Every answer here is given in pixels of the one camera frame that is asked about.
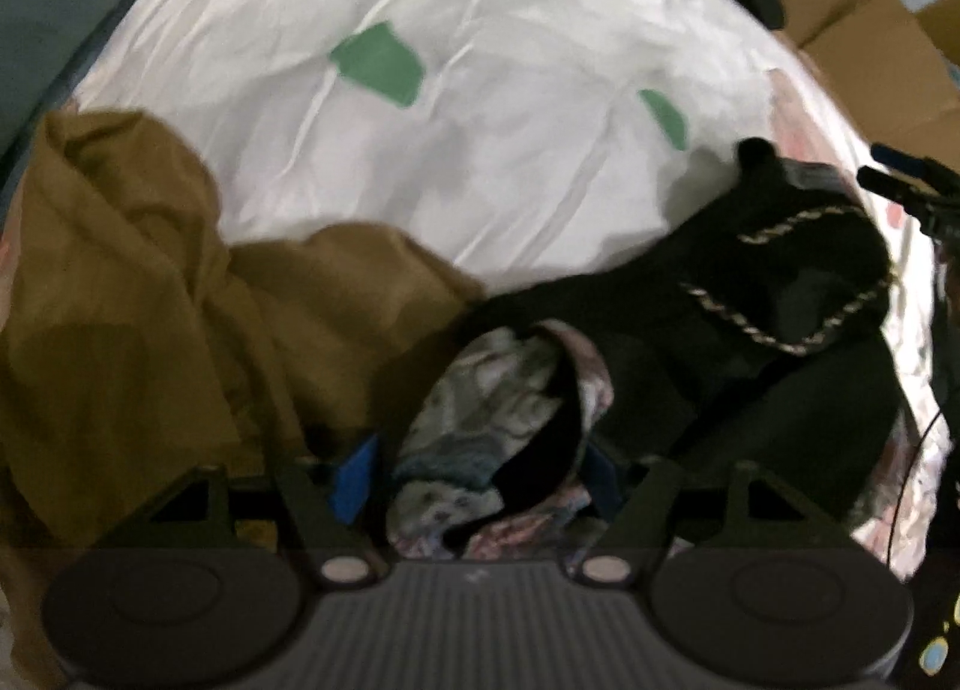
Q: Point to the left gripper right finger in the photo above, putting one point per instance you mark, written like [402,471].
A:
[743,507]

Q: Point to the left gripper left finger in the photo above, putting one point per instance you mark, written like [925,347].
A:
[282,514]

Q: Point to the brown mustard garment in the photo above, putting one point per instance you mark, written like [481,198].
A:
[137,344]

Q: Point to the black hoodie floral lining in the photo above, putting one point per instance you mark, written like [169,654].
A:
[753,332]

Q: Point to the flattened cardboard sheet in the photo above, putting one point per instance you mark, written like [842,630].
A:
[884,71]

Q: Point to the white patterned bed sheet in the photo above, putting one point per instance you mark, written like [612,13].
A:
[521,140]

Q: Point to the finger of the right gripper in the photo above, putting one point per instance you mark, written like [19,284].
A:
[912,199]
[924,168]

